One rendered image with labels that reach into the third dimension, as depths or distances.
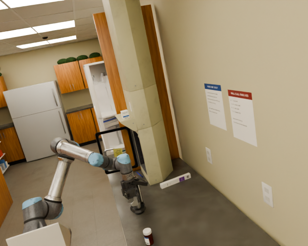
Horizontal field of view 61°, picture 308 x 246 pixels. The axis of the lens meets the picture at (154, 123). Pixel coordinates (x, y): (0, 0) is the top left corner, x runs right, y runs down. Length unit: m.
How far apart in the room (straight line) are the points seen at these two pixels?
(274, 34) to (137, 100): 1.13
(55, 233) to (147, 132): 0.93
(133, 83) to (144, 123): 0.31
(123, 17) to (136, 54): 0.26
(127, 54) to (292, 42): 1.18
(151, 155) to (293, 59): 1.33
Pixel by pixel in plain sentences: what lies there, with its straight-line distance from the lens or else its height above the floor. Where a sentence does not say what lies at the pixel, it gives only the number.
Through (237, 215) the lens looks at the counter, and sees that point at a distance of 1.72.
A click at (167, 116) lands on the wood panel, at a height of 1.37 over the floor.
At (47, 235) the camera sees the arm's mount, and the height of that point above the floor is 1.11.
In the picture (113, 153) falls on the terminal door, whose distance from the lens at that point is 2.38.
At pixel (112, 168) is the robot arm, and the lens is 1.65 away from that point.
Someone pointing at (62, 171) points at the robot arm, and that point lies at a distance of 1.91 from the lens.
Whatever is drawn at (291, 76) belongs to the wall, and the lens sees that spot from 1.11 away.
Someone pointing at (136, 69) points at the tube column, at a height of 1.86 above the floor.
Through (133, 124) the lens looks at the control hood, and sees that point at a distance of 1.99.
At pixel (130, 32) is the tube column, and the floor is 2.12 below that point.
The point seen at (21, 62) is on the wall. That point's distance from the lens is 7.61.
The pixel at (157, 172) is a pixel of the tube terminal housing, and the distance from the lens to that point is 2.15.
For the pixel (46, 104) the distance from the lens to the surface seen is 6.89.
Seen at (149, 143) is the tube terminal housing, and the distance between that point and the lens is 2.06.
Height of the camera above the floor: 1.94
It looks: 14 degrees down
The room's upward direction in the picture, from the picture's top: 12 degrees counter-clockwise
